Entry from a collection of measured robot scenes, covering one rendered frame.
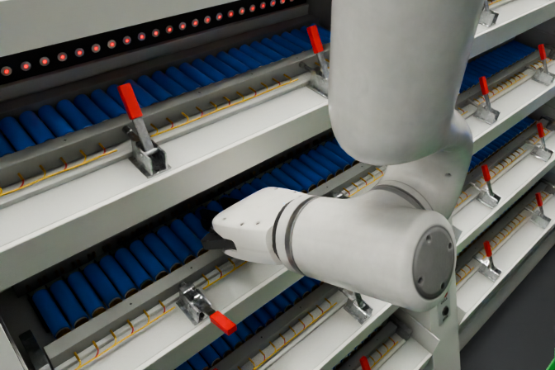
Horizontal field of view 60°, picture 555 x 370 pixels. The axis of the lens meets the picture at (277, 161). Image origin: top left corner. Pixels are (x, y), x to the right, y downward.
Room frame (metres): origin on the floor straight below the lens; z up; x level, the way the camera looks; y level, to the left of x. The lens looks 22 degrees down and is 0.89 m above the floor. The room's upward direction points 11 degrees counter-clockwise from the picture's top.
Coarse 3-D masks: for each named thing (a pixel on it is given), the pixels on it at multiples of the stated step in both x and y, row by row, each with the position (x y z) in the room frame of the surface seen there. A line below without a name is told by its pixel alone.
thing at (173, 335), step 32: (288, 160) 0.75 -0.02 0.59; (224, 192) 0.67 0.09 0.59; (352, 192) 0.68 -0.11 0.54; (224, 288) 0.50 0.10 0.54; (256, 288) 0.50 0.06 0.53; (0, 320) 0.41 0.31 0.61; (32, 320) 0.46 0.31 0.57; (160, 320) 0.46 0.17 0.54; (32, 352) 0.40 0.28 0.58; (96, 352) 0.42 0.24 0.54; (128, 352) 0.42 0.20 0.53; (160, 352) 0.42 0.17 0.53; (192, 352) 0.45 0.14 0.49
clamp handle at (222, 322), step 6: (198, 300) 0.46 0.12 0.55; (198, 306) 0.45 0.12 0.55; (204, 306) 0.45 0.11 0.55; (210, 306) 0.45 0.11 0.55; (204, 312) 0.44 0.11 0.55; (210, 312) 0.44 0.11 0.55; (216, 312) 0.44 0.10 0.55; (210, 318) 0.43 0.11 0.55; (216, 318) 0.43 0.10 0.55; (222, 318) 0.43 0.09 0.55; (216, 324) 0.42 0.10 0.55; (222, 324) 0.42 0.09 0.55; (228, 324) 0.42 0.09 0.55; (234, 324) 0.41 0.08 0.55; (222, 330) 0.41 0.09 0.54; (228, 330) 0.41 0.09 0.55; (234, 330) 0.41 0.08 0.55
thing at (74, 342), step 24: (360, 168) 0.70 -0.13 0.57; (312, 192) 0.64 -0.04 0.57; (192, 264) 0.51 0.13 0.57; (216, 264) 0.52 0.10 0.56; (240, 264) 0.53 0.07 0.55; (144, 288) 0.48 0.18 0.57; (168, 288) 0.48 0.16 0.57; (120, 312) 0.45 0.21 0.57; (144, 312) 0.46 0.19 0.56; (72, 336) 0.42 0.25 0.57; (96, 336) 0.43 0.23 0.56
